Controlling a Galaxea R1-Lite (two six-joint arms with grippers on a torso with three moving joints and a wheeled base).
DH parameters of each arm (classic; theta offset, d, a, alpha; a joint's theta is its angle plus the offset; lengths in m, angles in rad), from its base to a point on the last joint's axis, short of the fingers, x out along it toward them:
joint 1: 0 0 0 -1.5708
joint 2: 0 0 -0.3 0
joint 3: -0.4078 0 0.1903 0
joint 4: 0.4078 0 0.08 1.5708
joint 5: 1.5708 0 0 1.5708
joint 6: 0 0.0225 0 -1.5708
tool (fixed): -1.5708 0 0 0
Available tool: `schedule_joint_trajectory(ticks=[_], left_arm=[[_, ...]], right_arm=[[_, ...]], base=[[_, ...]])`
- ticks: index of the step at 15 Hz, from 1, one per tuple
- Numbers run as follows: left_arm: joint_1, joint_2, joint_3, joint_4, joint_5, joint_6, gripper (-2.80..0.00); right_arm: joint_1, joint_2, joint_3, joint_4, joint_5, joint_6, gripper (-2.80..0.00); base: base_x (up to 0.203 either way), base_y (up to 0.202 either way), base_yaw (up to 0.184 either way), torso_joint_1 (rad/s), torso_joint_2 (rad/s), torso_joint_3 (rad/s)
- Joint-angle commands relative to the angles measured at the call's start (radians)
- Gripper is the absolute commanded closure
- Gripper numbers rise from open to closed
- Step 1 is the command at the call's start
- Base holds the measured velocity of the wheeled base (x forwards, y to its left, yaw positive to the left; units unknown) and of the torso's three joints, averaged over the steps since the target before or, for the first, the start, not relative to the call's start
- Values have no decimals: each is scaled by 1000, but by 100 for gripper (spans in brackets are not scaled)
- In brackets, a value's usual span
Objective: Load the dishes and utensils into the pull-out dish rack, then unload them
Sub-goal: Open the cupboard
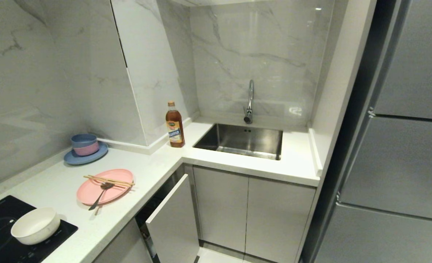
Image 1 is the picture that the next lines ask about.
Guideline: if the blue plastic plate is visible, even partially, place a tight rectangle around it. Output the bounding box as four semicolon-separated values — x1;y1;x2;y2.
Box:
64;142;109;165

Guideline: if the dark metal spoon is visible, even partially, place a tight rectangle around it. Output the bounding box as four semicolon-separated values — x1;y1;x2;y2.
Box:
88;183;115;211

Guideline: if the grey cabinet door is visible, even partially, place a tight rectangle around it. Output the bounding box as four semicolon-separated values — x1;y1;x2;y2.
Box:
193;165;249;253
245;176;316;263
92;217;154;263

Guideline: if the pink plastic bowl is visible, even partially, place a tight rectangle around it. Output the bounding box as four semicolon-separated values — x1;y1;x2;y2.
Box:
72;141;100;156

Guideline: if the open cabinet door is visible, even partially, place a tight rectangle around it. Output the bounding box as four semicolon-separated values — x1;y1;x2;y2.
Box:
145;174;200;263

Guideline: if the grey refrigerator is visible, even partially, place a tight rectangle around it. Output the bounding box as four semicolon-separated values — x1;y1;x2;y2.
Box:
299;0;432;263

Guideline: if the stainless steel sink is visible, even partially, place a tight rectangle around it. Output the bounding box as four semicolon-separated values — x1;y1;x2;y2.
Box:
193;123;283;161

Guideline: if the chrome faucet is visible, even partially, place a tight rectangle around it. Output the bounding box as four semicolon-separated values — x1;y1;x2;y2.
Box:
243;80;255;124

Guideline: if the white ceramic bowl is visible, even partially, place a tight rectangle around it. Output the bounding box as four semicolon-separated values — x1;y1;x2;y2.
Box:
11;207;61;245

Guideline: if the black induction cooktop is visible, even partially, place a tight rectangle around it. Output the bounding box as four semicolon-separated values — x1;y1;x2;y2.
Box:
0;195;79;263

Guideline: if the wooden chopstick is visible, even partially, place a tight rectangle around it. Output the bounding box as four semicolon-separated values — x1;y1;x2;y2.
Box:
87;175;135;186
83;176;133;187

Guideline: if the blue plastic bowl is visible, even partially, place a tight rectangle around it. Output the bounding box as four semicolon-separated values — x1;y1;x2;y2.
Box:
70;133;98;148

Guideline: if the pink plastic plate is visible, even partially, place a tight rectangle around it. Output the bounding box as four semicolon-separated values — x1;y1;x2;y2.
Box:
76;168;134;206

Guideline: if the brown sauce bottle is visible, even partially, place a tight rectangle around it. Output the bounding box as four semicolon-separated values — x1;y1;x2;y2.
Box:
165;101;185;148

